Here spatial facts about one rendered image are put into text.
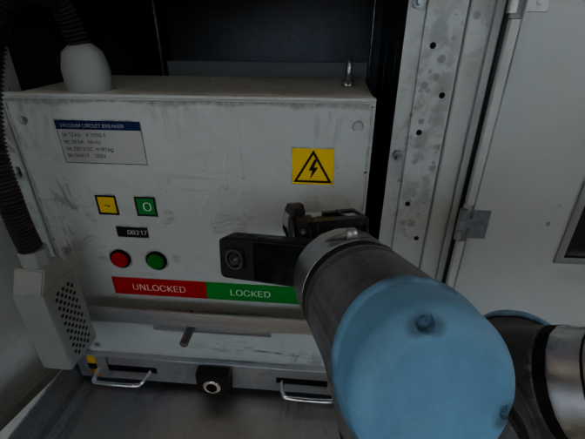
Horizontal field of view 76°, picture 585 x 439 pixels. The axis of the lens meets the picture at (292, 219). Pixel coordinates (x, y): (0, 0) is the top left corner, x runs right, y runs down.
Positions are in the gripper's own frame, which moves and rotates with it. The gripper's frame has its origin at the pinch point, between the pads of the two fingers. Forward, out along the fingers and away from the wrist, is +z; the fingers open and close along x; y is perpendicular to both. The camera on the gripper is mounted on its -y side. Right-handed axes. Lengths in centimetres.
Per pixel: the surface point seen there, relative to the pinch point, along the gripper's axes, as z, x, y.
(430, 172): -0.3, 6.2, 21.7
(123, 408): 12.8, -35.5, -30.0
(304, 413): 6.5, -37.2, 2.6
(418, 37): -3.3, 23.6, 17.6
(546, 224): -4.7, -2.0, 37.8
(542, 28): -9.3, 23.2, 30.0
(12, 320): 19, -19, -48
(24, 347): 21, -25, -48
